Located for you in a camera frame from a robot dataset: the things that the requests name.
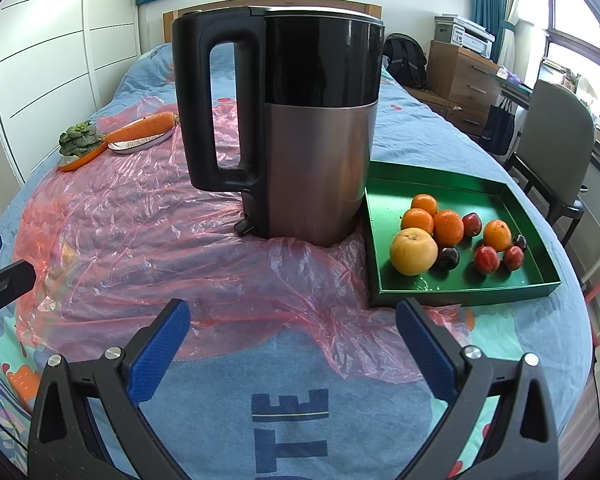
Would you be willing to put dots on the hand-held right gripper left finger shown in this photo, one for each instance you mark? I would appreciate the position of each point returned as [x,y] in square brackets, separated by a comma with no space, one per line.
[160,350]

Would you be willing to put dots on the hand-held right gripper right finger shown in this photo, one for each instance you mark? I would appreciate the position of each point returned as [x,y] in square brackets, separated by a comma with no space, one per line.
[427,350]

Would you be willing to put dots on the dark purple plum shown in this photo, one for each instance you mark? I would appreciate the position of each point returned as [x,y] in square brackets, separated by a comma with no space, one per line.
[520,242]
[447,258]

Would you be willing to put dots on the yellow pear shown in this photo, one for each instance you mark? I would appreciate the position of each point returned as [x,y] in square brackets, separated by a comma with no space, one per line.
[413,251]

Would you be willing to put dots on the orange mandarin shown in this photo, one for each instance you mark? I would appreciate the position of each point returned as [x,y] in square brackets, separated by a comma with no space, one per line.
[424,204]
[448,226]
[497,235]
[417,221]

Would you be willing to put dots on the green tray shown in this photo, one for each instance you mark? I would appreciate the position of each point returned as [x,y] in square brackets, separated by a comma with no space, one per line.
[480,195]

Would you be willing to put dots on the pink plastic sheet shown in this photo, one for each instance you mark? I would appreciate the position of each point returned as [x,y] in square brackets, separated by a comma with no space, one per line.
[130,240]

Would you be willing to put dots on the orange plate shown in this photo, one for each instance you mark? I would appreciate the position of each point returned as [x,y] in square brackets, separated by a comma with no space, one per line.
[80,161]

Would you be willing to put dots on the green bok choy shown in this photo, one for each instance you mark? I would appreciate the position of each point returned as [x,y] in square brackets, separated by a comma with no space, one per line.
[80,137]

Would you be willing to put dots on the silver patterned plate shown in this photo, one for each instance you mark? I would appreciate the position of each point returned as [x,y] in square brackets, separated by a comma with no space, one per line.
[135,145]

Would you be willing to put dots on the orange carrot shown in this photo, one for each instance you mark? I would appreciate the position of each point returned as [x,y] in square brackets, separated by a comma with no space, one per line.
[140,127]

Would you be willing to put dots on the white wardrobe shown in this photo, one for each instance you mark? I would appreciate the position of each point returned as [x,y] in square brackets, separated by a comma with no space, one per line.
[55,60]

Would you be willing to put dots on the steel and black electric kettle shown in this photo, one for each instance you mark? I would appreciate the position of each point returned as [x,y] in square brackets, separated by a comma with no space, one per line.
[310,160]

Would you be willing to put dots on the dark hanging bag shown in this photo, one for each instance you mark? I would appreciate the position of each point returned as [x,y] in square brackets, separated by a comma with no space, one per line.
[497,130]

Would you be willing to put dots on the grey chair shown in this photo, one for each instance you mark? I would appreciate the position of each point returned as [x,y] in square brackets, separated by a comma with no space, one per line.
[560,130]

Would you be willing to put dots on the wooden drawer cabinet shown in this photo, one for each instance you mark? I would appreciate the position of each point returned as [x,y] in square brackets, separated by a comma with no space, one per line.
[460,77]

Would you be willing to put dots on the purple plastic packet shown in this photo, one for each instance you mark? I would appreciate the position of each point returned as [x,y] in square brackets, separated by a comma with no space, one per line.
[507,75]

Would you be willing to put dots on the black backpack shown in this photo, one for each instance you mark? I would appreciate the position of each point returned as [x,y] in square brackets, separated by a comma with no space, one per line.
[405,62]

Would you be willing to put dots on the white printer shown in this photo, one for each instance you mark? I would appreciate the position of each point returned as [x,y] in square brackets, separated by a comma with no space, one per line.
[465,35]

